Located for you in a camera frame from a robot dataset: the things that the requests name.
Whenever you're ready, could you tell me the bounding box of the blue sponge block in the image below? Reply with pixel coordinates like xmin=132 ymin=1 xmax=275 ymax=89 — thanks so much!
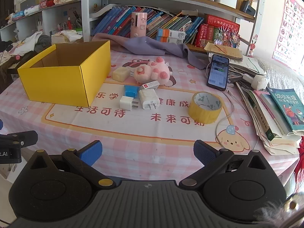
xmin=124 ymin=85 xmax=139 ymax=98

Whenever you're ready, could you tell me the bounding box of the alphabet wall poster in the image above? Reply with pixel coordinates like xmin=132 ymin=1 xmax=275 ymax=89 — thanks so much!
xmin=271 ymin=0 xmax=304 ymax=72

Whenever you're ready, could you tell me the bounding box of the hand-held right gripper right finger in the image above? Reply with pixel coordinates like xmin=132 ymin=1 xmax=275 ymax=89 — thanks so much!
xmin=179 ymin=140 xmax=272 ymax=188

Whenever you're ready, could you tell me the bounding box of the pink and purple cloth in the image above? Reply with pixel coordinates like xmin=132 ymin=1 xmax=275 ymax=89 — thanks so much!
xmin=91 ymin=33 xmax=207 ymax=70

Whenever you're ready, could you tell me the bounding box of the black device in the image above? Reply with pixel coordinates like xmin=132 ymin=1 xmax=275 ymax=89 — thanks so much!
xmin=240 ymin=0 xmax=256 ymax=17

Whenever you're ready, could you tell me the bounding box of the orange and blue carton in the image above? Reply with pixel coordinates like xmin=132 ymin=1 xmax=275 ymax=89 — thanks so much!
xmin=156 ymin=37 xmax=184 ymax=44
xmin=157 ymin=28 xmax=186 ymax=39

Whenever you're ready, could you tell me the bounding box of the small white charger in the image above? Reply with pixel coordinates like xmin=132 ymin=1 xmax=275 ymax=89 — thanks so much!
xmin=119 ymin=96 xmax=139 ymax=111

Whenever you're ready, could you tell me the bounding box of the cream tissue box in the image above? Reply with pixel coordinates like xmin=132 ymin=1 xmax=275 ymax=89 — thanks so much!
xmin=51 ymin=30 xmax=83 ymax=44

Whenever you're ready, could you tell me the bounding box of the grey garment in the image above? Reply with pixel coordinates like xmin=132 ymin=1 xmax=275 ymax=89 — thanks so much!
xmin=33 ymin=35 xmax=53 ymax=53

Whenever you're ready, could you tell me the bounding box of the white power adapter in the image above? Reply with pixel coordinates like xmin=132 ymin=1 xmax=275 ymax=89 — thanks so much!
xmin=243 ymin=74 xmax=270 ymax=91

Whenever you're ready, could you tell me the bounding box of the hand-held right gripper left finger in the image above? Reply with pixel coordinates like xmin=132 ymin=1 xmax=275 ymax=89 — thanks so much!
xmin=28 ymin=141 xmax=117 ymax=188

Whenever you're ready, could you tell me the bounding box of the teal children's book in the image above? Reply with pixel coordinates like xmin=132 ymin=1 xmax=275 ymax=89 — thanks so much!
xmin=269 ymin=88 xmax=304 ymax=132

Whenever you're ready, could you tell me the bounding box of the red boxed book set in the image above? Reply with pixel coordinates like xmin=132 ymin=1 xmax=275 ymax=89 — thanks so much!
xmin=194 ymin=14 xmax=240 ymax=48

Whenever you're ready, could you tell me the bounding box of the yellow tape roll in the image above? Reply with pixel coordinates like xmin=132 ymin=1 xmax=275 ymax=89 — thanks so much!
xmin=188 ymin=91 xmax=223 ymax=124

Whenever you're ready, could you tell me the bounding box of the row of slanted colourful books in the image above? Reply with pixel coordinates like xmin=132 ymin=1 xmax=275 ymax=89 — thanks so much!
xmin=91 ymin=6 xmax=205 ymax=44

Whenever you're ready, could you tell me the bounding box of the cream foam block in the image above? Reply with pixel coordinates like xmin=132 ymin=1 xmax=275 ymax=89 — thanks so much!
xmin=112 ymin=67 xmax=131 ymax=82

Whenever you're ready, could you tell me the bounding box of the pink cylindrical holder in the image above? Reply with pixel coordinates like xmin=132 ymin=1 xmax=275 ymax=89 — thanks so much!
xmin=130 ymin=12 xmax=147 ymax=39

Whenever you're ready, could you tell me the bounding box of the pink plush pig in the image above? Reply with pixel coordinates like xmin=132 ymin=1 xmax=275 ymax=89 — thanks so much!
xmin=134 ymin=56 xmax=172 ymax=86

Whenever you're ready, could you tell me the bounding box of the white shelf unit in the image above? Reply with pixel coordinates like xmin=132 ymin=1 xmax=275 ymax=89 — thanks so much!
xmin=0 ymin=0 xmax=265 ymax=53

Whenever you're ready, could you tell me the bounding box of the yellow cardboard box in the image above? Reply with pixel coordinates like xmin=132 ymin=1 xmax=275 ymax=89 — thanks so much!
xmin=17 ymin=40 xmax=112 ymax=108

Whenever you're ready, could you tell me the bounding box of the white shirt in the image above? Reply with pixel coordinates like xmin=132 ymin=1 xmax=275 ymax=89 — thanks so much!
xmin=12 ymin=31 xmax=43 ymax=55

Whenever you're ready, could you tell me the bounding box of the brown paper notebook stack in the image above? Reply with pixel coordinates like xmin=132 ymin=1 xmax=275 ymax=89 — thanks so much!
xmin=204 ymin=41 xmax=244 ymax=63

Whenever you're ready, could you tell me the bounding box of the small white box red label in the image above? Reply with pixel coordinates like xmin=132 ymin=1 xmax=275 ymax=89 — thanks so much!
xmin=142 ymin=81 xmax=160 ymax=91

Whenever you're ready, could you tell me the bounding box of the pile of books and papers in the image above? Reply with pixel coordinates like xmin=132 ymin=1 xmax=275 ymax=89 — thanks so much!
xmin=229 ymin=57 xmax=304 ymax=156

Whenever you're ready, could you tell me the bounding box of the smartphone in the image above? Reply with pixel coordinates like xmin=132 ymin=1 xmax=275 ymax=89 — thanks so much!
xmin=207 ymin=54 xmax=230 ymax=91

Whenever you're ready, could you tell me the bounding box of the colourful standee cluster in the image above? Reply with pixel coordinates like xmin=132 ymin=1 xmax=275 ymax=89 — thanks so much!
xmin=214 ymin=27 xmax=241 ymax=49

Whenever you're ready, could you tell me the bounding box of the white soft packet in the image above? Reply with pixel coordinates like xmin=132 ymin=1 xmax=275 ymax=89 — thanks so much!
xmin=138 ymin=89 xmax=160 ymax=111

